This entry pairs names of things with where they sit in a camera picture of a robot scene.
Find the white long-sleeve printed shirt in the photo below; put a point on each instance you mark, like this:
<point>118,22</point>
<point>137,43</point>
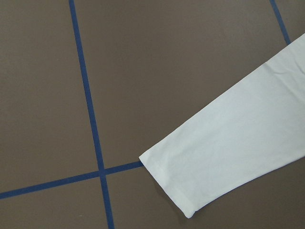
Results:
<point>253,128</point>

